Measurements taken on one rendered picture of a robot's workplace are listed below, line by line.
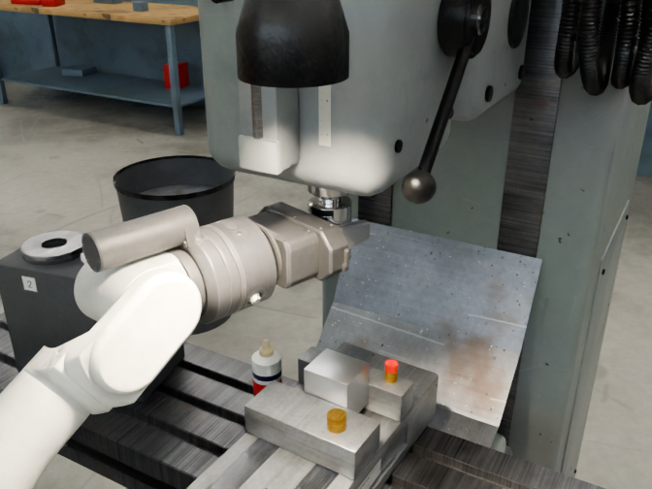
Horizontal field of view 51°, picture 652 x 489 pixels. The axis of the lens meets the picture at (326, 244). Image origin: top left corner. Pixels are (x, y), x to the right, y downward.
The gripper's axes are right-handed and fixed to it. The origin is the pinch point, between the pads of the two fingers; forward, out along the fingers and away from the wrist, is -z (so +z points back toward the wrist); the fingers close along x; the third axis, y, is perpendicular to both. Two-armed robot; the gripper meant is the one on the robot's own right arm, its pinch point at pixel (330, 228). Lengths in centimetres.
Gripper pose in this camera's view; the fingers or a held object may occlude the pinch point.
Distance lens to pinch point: 74.7
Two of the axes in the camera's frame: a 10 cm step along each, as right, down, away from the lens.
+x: -6.8, -3.1, 6.6
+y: -0.1, 9.1, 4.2
